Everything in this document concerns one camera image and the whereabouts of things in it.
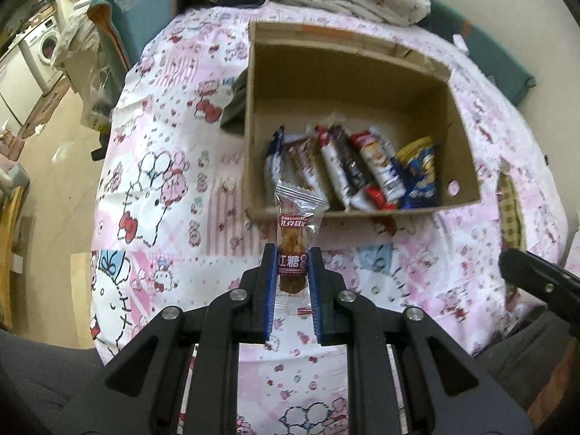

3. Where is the brown cardboard box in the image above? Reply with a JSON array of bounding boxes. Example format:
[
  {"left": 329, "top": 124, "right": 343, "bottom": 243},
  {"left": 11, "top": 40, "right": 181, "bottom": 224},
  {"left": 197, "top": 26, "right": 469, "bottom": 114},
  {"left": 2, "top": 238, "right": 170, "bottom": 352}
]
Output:
[{"left": 240, "top": 20, "right": 482, "bottom": 223}]

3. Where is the blue white snack packet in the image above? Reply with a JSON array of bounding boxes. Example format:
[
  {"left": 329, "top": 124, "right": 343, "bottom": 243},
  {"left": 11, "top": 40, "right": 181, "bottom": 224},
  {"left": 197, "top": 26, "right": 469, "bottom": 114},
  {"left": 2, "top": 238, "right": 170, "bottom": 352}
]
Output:
[{"left": 264, "top": 124, "right": 287, "bottom": 187}]

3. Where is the person's left leg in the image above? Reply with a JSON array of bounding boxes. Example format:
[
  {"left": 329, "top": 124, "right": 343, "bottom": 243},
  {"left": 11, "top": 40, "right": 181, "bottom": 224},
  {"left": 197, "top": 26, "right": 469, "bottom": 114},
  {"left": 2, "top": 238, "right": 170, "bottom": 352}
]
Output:
[{"left": 0, "top": 328, "right": 112, "bottom": 435}]

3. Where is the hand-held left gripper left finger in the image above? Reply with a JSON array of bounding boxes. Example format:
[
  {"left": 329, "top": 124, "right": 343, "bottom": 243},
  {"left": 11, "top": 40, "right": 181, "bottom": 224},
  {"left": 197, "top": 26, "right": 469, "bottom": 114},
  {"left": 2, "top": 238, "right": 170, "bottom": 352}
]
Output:
[{"left": 55, "top": 243, "right": 279, "bottom": 435}]

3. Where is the yellow checked packet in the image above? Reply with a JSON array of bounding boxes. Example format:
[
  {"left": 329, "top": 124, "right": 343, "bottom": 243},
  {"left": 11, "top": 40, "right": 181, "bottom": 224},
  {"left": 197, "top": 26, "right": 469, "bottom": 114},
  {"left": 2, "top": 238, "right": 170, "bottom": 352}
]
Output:
[{"left": 497, "top": 170, "right": 527, "bottom": 253}]

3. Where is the dark brown snack clear packet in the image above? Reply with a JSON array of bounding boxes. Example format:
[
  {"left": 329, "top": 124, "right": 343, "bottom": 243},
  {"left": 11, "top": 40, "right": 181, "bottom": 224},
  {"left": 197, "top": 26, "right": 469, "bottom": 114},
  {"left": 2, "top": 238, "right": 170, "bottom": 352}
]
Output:
[{"left": 330, "top": 126, "right": 373, "bottom": 191}]

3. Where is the white cabinet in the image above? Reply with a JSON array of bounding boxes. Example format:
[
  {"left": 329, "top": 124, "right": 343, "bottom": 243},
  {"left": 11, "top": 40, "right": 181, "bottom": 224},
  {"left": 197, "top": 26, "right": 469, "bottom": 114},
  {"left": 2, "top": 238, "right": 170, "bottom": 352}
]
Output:
[{"left": 0, "top": 44, "right": 45, "bottom": 128}]

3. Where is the person's leg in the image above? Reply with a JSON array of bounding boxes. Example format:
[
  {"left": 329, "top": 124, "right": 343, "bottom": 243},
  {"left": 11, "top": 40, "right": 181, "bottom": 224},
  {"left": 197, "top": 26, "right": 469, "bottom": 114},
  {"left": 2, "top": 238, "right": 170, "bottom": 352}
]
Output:
[
  {"left": 0, "top": 328, "right": 112, "bottom": 435},
  {"left": 471, "top": 308, "right": 580, "bottom": 422}
]

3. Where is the white washing machine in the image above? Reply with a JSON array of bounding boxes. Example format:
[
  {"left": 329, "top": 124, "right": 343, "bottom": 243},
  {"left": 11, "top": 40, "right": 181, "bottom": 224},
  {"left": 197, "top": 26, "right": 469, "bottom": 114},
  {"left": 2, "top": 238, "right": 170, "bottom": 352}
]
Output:
[{"left": 20, "top": 15, "right": 65, "bottom": 92}]

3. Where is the white black snack packet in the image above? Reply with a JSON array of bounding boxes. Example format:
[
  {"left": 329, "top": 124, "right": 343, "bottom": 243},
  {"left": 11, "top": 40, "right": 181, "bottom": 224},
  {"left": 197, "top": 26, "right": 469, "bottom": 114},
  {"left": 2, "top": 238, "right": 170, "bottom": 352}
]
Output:
[{"left": 315, "top": 124, "right": 363, "bottom": 211}]

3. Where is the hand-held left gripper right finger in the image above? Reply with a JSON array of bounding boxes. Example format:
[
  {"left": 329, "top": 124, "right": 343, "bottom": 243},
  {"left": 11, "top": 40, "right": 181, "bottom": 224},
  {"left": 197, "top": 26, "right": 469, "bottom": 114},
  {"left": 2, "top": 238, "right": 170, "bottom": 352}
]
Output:
[{"left": 309, "top": 245, "right": 534, "bottom": 435}]

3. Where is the yellow blue snack packet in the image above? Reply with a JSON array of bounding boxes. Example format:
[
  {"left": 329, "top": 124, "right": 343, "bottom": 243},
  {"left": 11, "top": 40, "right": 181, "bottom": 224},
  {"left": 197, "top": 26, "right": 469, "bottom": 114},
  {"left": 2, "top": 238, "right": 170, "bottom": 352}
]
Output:
[{"left": 396, "top": 137, "right": 441, "bottom": 210}]

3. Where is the clear plastic bag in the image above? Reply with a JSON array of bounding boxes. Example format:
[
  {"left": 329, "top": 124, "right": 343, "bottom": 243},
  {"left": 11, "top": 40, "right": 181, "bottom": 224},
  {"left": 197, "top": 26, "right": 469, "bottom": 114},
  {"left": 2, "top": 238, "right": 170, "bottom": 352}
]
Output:
[{"left": 80, "top": 61, "right": 116, "bottom": 133}]

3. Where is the person's right leg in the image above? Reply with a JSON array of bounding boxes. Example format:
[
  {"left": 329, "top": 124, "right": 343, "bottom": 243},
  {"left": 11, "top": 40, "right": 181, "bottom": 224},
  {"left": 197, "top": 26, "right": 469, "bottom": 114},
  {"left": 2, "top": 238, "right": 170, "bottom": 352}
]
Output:
[{"left": 471, "top": 308, "right": 580, "bottom": 422}]

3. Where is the teal bed cushion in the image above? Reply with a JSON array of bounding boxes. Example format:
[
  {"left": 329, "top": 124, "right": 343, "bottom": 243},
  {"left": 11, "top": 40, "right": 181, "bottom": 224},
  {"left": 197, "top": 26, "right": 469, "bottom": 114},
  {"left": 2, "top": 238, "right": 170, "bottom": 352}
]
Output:
[
  {"left": 417, "top": 0, "right": 538, "bottom": 106},
  {"left": 86, "top": 0, "right": 179, "bottom": 71}
]

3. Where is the dark grey cloth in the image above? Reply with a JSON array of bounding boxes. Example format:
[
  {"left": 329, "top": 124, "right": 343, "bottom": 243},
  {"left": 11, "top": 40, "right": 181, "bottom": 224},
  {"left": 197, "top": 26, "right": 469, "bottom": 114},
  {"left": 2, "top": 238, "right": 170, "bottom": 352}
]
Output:
[{"left": 220, "top": 77, "right": 249, "bottom": 135}]

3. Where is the pink cartoon printed blanket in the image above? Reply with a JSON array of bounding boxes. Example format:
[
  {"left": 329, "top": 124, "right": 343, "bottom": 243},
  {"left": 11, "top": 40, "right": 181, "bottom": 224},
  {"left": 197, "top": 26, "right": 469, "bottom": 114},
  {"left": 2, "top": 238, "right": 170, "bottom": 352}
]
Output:
[{"left": 88, "top": 2, "right": 572, "bottom": 435}]

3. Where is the red label clear snack packet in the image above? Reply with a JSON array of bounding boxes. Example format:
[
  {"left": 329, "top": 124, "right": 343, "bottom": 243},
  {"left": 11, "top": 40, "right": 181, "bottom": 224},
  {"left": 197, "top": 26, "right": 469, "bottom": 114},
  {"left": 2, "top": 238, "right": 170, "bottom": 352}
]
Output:
[{"left": 274, "top": 180, "right": 328, "bottom": 294}]

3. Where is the white red snack packet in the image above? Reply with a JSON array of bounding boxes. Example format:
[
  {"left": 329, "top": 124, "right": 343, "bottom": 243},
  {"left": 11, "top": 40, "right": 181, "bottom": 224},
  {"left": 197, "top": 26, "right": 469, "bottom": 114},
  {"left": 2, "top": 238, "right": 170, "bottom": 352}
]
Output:
[{"left": 349, "top": 130, "right": 405, "bottom": 210}]

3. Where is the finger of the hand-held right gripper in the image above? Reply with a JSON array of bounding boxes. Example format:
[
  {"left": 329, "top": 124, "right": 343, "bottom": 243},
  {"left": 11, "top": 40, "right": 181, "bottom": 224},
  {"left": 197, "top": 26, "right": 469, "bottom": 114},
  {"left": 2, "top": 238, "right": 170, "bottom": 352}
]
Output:
[{"left": 498, "top": 248, "right": 580, "bottom": 323}]

